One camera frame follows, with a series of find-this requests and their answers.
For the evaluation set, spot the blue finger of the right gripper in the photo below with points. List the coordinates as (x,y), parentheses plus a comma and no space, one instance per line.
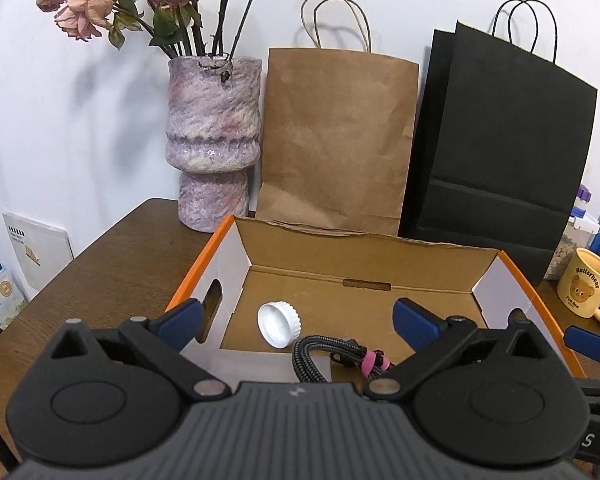
(583,341)

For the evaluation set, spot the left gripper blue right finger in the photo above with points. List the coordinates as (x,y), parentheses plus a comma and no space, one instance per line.
(416,325)

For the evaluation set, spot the blue ridged bottle cap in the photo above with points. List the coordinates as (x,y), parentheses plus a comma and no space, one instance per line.
(279,324)

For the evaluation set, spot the yellow bear mug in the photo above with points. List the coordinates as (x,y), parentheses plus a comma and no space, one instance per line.
(579,287)

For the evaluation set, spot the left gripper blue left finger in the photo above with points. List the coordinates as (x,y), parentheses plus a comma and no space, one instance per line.
(180,325)

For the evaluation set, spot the black paper bag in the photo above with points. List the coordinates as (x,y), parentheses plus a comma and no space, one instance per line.
(499,149)

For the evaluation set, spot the clear jar white lid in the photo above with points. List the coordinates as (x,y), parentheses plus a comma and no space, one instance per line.
(578,233)

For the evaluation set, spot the purple lid container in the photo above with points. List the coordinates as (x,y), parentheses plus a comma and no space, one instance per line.
(581,201)

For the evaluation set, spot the brown paper bag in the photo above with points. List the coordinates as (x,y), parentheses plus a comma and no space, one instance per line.
(337,135)

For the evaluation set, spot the dried pink roses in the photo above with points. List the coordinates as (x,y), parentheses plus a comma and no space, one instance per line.
(173,26)

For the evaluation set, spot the purple textured vase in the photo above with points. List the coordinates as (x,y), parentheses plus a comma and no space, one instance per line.
(213,135)

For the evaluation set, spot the red cardboard pumpkin box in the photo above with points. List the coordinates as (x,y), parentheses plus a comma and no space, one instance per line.
(344,285)

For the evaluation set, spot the white booklet by wall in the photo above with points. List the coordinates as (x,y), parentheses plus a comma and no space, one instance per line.
(42,251)

